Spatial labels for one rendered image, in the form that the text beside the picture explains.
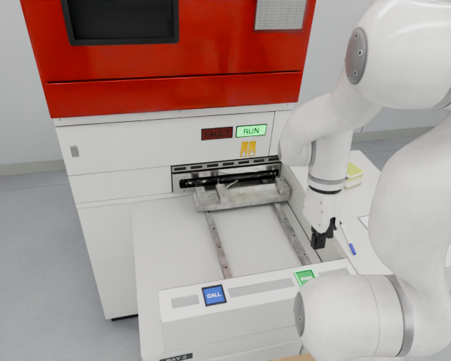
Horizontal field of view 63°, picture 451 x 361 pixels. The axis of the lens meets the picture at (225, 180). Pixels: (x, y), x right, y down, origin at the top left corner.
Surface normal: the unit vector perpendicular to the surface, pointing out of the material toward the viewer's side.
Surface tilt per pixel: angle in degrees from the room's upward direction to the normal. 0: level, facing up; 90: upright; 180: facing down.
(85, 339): 0
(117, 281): 90
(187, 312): 0
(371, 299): 13
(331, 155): 79
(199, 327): 90
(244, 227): 0
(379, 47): 70
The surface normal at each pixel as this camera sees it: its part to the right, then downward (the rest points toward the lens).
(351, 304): 0.00, -0.56
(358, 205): 0.05, -0.79
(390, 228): -0.81, 0.32
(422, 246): -0.11, 0.55
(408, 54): -0.24, 0.29
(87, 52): 0.24, 0.60
